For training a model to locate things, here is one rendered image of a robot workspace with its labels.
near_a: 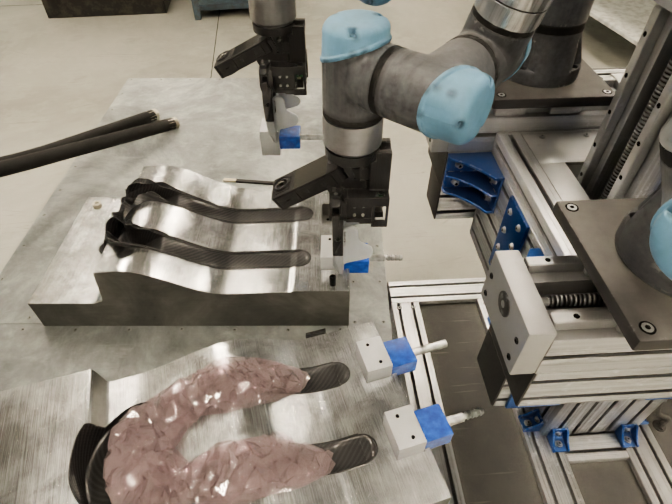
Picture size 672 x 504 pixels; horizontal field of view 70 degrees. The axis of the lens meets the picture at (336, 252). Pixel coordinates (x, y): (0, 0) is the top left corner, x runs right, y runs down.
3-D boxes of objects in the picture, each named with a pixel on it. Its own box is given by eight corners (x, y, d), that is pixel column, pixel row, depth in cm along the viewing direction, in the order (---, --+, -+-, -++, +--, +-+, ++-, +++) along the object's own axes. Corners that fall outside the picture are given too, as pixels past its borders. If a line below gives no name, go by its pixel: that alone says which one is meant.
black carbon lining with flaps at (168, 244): (314, 213, 87) (312, 171, 80) (311, 280, 76) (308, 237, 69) (124, 213, 87) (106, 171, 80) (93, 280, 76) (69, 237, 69)
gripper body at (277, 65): (306, 99, 84) (303, 29, 76) (258, 100, 84) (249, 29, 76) (308, 79, 90) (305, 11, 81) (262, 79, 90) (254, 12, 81)
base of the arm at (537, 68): (558, 51, 96) (576, -2, 89) (591, 86, 86) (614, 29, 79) (485, 53, 96) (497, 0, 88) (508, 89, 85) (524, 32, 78)
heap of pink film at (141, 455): (304, 358, 67) (301, 325, 62) (342, 485, 55) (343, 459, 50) (110, 409, 62) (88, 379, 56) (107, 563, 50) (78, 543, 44)
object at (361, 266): (399, 258, 80) (402, 234, 76) (402, 280, 77) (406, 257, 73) (321, 258, 80) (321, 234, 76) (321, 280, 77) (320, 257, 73)
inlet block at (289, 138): (328, 141, 98) (328, 118, 94) (328, 155, 94) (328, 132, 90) (264, 141, 98) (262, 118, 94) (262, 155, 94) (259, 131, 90)
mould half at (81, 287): (346, 219, 96) (347, 164, 87) (348, 325, 78) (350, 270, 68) (99, 220, 96) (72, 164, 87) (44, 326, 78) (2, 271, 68)
